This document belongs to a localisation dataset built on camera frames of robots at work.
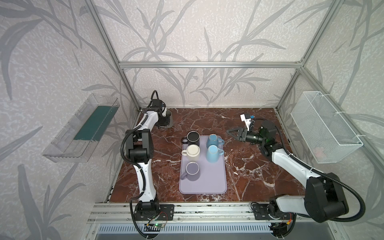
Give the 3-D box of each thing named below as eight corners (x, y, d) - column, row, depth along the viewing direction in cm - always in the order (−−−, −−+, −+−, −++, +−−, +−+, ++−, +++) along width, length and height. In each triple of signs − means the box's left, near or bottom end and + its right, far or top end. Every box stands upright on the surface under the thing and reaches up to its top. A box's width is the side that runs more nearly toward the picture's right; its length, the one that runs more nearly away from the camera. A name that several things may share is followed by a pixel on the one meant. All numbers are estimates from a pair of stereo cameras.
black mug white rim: (182, 144, 101) (181, 136, 94) (188, 136, 105) (187, 128, 98) (196, 150, 98) (195, 143, 91) (201, 141, 102) (201, 133, 95)
